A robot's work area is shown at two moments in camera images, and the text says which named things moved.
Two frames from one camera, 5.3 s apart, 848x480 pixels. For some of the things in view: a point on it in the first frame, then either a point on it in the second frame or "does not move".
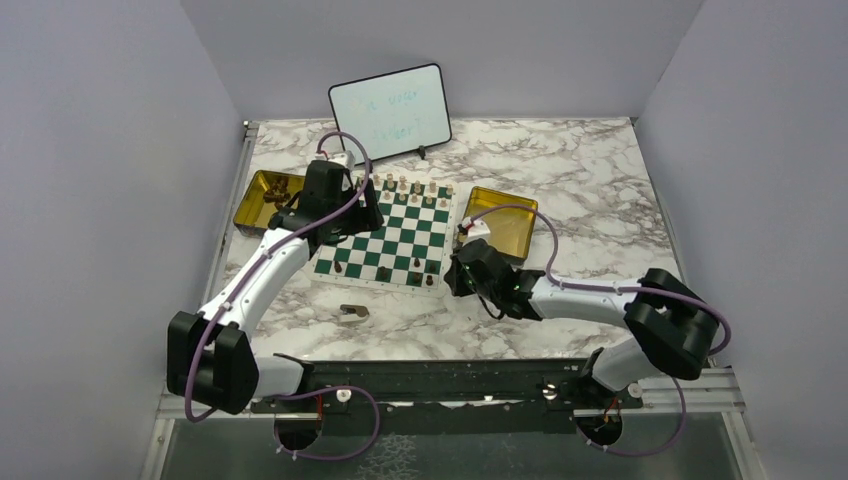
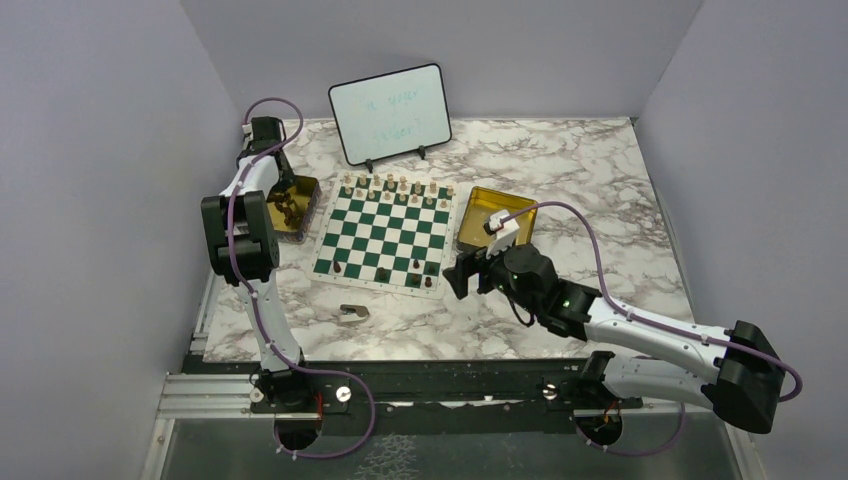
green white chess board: [411, 252] does not move
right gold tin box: [511, 229] does not move
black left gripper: [366, 218] → [287, 179]
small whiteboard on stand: [393, 113] does not move
